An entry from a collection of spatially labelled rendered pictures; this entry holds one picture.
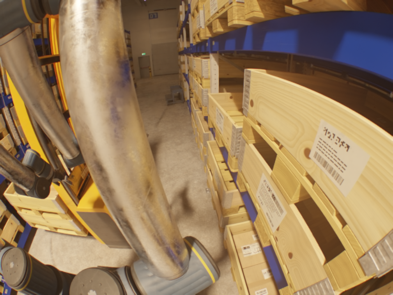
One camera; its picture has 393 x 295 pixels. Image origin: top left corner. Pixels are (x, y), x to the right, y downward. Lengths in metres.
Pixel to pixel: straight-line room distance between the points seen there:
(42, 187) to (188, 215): 1.87
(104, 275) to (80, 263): 1.95
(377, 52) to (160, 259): 0.64
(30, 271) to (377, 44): 1.18
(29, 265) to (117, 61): 0.78
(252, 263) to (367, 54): 1.51
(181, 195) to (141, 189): 2.26
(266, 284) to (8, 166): 1.75
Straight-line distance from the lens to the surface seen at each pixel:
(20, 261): 0.84
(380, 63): 0.40
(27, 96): 0.55
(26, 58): 0.50
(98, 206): 1.54
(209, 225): 2.22
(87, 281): 0.57
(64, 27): 0.33
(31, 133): 1.43
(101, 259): 2.35
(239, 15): 0.89
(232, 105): 1.75
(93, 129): 0.27
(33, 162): 1.08
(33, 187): 0.89
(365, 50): 0.42
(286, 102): 0.51
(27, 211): 2.61
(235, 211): 1.54
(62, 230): 2.45
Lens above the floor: 1.92
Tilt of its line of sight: 33 degrees down
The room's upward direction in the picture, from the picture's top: 3 degrees counter-clockwise
